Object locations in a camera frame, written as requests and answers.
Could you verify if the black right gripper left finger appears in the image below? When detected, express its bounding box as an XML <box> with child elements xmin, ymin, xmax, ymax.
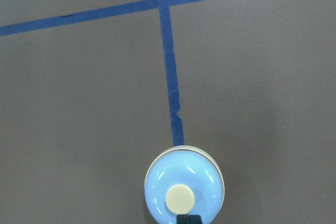
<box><xmin>176</xmin><ymin>215</ymin><xmax>190</xmax><ymax>224</ymax></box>

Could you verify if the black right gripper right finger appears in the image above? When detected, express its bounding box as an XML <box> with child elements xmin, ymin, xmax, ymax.
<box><xmin>189</xmin><ymin>215</ymin><xmax>202</xmax><ymax>224</ymax></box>

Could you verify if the blue and cream bell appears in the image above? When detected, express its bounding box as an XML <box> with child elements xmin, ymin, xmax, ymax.
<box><xmin>144</xmin><ymin>145</ymin><xmax>225</xmax><ymax>223</ymax></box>

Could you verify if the brown paper table cover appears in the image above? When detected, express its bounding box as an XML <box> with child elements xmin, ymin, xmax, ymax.
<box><xmin>1</xmin><ymin>0</ymin><xmax>335</xmax><ymax>223</ymax></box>

